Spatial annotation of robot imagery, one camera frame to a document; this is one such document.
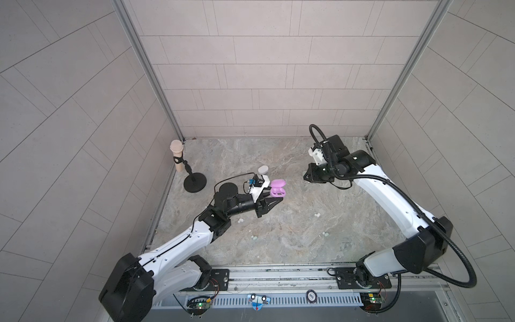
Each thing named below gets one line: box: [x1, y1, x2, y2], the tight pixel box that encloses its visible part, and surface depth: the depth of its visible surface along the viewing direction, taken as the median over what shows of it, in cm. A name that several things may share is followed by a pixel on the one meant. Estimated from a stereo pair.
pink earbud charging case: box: [269, 178, 287, 198], surface depth 68 cm
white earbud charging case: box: [257, 165, 269, 175], surface depth 103 cm
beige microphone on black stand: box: [169, 139, 208, 193], surface depth 93 cm
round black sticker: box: [305, 289, 318, 304], surface depth 69 cm
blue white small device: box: [247, 293, 271, 311], surface depth 67 cm
